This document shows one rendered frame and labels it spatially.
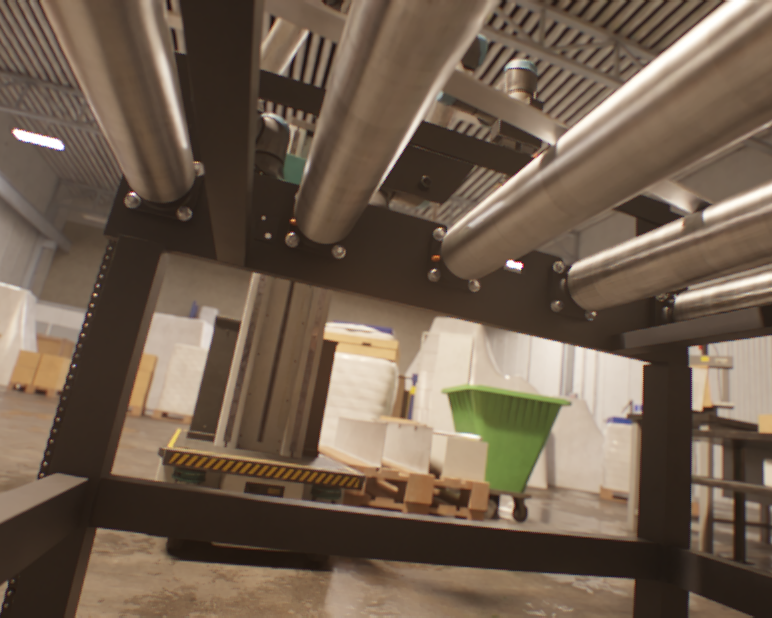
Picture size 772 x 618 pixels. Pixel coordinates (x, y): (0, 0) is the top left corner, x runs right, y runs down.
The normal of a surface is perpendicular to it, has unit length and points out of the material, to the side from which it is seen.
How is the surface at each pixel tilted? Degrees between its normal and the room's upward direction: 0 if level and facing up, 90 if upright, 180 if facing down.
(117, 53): 155
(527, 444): 100
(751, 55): 132
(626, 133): 121
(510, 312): 90
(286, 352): 90
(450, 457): 90
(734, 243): 127
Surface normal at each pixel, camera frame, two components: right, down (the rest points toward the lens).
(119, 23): 0.44, 0.90
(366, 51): -0.69, 0.64
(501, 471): 0.09, -0.05
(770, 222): -0.93, 0.22
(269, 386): 0.34, -0.18
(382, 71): -0.39, 0.87
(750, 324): -0.95, -0.22
